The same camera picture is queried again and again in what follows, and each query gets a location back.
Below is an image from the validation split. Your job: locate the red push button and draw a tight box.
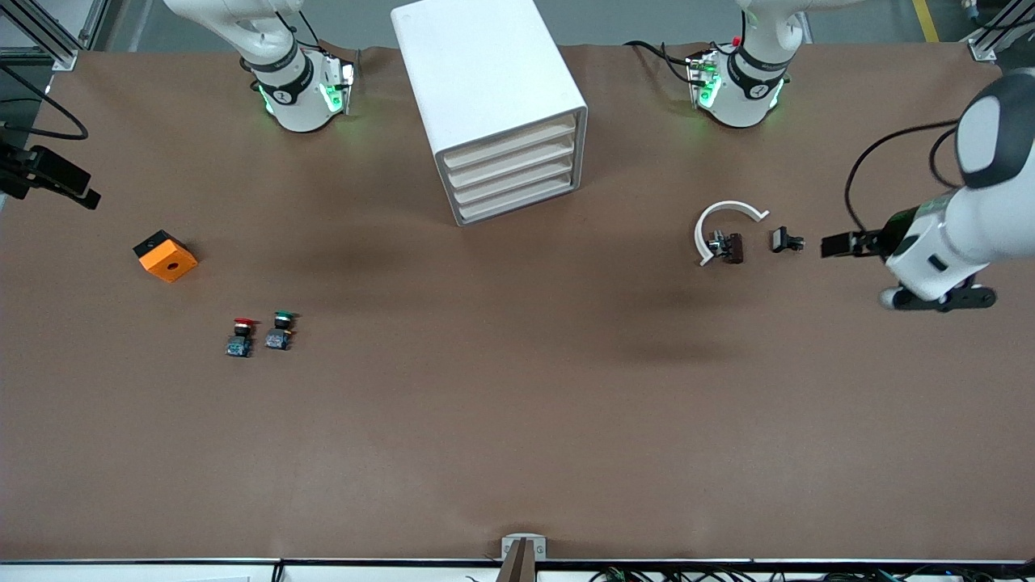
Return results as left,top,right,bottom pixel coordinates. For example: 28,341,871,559
225,318,260,359

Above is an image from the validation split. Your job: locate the green push button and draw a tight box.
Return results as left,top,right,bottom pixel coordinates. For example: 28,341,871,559
264,310,301,352

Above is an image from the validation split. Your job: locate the white drawer cabinet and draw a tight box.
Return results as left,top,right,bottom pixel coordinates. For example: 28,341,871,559
391,0,589,228

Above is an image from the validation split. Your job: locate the brown and chrome valve fitting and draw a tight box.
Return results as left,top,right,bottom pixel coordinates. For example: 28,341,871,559
707,230,746,266

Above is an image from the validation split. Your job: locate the white semicircular clamp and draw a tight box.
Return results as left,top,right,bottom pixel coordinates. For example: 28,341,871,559
693,200,771,268

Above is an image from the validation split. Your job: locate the brown table mat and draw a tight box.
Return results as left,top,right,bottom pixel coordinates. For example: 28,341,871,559
0,40,1035,563

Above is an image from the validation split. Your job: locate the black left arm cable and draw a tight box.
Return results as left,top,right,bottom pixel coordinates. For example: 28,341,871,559
845,120,965,235

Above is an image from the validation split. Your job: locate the orange button enclosure box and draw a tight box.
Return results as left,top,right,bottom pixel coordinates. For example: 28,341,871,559
133,230,199,284

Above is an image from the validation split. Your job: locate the aluminium frame profile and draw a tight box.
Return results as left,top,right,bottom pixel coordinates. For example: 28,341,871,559
962,0,1035,64
0,0,110,72

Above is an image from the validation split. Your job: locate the black cable bundle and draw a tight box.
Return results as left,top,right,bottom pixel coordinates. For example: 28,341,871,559
590,566,1035,582

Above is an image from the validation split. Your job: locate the metal bracket with post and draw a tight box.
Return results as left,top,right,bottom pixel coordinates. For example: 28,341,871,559
497,533,548,582

